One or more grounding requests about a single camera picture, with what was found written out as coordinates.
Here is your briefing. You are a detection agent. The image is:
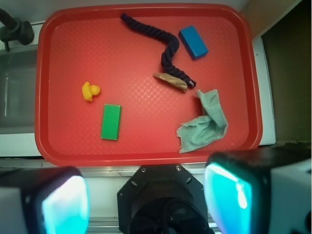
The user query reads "yellow rubber duck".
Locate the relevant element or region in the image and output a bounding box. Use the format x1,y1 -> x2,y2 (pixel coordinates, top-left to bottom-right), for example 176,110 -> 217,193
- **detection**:
81,81 -> 101,101

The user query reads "metal sink basin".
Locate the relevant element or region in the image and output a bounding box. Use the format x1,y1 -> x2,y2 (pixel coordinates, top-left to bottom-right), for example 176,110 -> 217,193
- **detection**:
0,49 -> 37,134

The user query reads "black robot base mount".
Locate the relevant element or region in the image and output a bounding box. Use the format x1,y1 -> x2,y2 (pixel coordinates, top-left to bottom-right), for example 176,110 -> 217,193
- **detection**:
117,164 -> 214,234

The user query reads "dark navy twisted rope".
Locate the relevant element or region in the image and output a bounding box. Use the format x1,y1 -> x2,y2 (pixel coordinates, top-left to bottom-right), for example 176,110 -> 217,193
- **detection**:
120,13 -> 197,88

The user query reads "light blue cloth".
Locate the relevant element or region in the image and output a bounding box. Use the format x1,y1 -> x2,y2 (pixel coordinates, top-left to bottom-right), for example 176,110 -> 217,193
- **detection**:
176,89 -> 228,154

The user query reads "black sink faucet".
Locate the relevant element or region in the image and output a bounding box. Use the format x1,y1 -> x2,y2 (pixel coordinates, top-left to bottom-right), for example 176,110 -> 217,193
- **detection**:
0,9 -> 35,52

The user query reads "red plastic tray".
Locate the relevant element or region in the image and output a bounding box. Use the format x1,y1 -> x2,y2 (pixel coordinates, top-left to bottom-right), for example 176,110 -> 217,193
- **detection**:
35,3 -> 262,166

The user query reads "green rectangular block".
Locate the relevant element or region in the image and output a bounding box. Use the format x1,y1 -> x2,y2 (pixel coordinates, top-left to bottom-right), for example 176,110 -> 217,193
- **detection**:
100,104 -> 121,140

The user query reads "brown wood piece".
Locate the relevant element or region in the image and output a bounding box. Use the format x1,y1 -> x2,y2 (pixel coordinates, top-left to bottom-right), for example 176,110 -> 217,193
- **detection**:
153,73 -> 188,93

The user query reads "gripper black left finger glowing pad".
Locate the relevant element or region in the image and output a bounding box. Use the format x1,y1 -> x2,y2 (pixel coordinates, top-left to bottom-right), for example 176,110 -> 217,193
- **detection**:
0,167 -> 90,234

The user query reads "blue rectangular block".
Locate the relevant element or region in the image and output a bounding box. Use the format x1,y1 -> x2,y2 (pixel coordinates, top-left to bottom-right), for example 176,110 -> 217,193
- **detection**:
178,25 -> 209,60

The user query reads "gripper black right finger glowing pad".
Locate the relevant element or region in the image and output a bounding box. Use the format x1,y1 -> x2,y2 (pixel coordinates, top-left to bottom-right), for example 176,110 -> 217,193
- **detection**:
204,146 -> 312,234

